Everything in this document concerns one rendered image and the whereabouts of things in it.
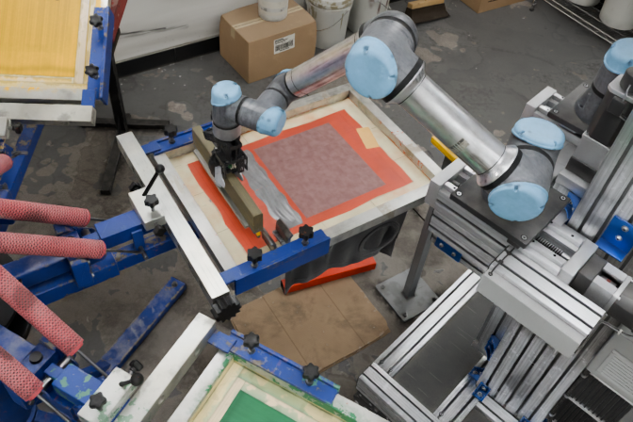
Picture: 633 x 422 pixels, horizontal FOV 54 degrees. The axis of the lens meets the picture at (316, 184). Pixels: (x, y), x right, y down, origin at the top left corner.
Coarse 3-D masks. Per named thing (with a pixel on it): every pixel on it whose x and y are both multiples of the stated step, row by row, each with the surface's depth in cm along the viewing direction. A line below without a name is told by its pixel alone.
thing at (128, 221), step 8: (120, 216) 172; (128, 216) 172; (136, 216) 172; (96, 224) 169; (104, 224) 169; (112, 224) 170; (120, 224) 170; (128, 224) 170; (136, 224) 170; (104, 232) 168; (112, 232) 168; (120, 232) 168; (128, 232) 170; (144, 232) 173; (104, 240) 167; (112, 240) 169; (120, 240) 170; (128, 240) 172
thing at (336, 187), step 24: (336, 168) 203; (360, 168) 204; (384, 168) 205; (288, 192) 194; (312, 192) 195; (336, 192) 196; (360, 192) 197; (384, 192) 197; (264, 216) 187; (312, 216) 188; (240, 240) 180
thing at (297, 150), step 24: (336, 120) 220; (264, 144) 209; (288, 144) 209; (312, 144) 210; (336, 144) 211; (360, 144) 212; (192, 168) 198; (264, 168) 201; (288, 168) 202; (312, 168) 202; (216, 192) 192
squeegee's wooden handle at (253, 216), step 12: (192, 132) 190; (204, 144) 185; (204, 156) 188; (228, 180) 176; (228, 192) 180; (240, 192) 173; (240, 204) 173; (252, 204) 170; (252, 216) 168; (252, 228) 171
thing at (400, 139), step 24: (312, 96) 223; (336, 96) 225; (360, 96) 225; (384, 120) 217; (192, 144) 202; (408, 144) 209; (168, 168) 193; (432, 168) 202; (408, 192) 193; (192, 216) 180; (360, 216) 185; (384, 216) 187; (216, 240) 175; (336, 240) 181
